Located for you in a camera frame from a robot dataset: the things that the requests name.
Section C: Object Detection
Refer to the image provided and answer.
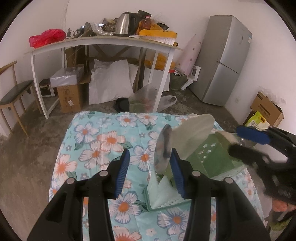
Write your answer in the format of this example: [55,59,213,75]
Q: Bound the metal spoon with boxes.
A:
[154,124,172,175]

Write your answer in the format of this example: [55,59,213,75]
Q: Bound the white ladle spoon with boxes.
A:
[215,131,240,145]

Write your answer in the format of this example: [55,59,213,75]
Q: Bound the mint green utensil holder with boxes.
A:
[144,133,244,211]

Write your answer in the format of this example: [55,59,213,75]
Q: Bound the floral blue tablecloth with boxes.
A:
[49,111,263,240]

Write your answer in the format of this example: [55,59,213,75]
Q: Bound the grey refrigerator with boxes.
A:
[189,15,252,106]

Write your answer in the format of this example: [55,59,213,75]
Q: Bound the pink rolled mat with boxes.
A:
[176,34,201,76]

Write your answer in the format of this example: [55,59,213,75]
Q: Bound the brown cardboard box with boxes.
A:
[57,84,84,113]

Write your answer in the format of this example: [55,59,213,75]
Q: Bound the white side table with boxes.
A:
[29,36,180,119]

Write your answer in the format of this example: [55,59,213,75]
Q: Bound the wooden chair black seat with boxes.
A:
[1,61,43,137]

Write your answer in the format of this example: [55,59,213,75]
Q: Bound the white pillow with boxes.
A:
[89,59,138,105]

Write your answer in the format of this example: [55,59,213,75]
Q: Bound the yellow bag on table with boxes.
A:
[139,24,178,39]

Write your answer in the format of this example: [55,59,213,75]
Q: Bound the steel electric kettle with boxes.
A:
[113,12,139,37]

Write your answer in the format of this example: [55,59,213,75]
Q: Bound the red plastic bag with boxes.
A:
[29,29,66,49]

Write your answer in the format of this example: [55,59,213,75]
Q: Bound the cardboard box by wall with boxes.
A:
[250,92,284,127]

